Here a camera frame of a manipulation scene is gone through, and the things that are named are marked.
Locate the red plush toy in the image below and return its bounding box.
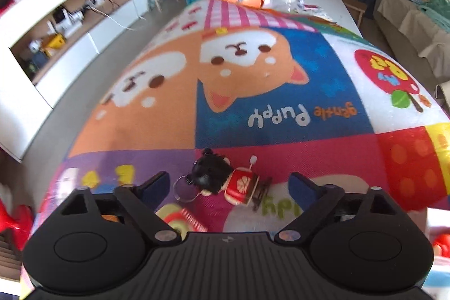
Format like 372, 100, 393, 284
433, 234, 450, 258

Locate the pink cardboard box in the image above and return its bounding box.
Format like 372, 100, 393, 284
422, 208, 450, 300

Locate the colourful cartoon play mat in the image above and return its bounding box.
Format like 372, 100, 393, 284
19, 0, 450, 300

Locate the grey sofa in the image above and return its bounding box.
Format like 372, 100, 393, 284
374, 0, 449, 104

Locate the white tv cabinet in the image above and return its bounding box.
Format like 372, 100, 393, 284
1, 0, 149, 161

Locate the green cloth on sofa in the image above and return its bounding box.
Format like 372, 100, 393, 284
418, 0, 450, 32

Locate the pink toy camera keychain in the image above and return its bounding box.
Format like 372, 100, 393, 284
156, 203, 208, 240

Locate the black hair doll keychain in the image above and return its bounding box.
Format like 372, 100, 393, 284
172, 148, 272, 212

